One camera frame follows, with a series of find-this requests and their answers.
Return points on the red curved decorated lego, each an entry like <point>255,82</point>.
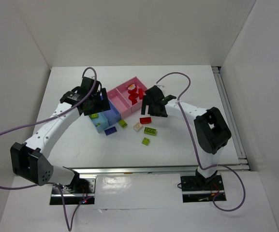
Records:
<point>132,88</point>

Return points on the aluminium rail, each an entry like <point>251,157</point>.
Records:
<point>230,117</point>
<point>136,170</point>

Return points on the purple 2x4 lego brick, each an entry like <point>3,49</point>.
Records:
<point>110,130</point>

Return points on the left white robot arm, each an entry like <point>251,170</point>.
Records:
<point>30,158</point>

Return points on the dark blue container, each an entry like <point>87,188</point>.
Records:
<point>112,115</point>

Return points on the green lego near blue box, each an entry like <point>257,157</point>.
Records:
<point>122,123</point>

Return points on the light blue container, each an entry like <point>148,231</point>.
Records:
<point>99,121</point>

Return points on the green 2x4 lego brick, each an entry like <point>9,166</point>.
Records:
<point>150,131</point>

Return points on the red lego with side studs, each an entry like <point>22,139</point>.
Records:
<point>140,93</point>

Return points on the right side aluminium rail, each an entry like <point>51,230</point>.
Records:
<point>230,117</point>

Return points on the small red lego brick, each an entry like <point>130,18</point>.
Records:
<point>134,101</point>

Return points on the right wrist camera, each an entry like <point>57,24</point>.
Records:
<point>161,87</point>

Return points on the narrow pink container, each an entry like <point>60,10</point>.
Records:
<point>120,103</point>

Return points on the green curved lego upside-down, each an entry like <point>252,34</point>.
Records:
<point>94,116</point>

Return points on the red 2x4 lego brick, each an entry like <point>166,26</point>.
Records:
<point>145,120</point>

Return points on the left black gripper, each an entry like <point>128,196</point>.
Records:
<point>96,104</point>

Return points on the front aluminium rail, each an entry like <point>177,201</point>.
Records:
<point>136,170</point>

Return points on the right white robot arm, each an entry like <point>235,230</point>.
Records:
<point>208,129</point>

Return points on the red curved lego brick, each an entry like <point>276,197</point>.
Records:
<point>133,95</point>

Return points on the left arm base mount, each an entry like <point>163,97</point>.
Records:
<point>85,192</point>

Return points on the large pink container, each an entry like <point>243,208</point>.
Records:
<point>123,89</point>

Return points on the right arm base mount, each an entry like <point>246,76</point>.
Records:
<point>192,192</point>

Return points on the white lego brick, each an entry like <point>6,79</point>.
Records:
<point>137,126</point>

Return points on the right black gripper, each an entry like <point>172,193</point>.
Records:
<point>152,102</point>

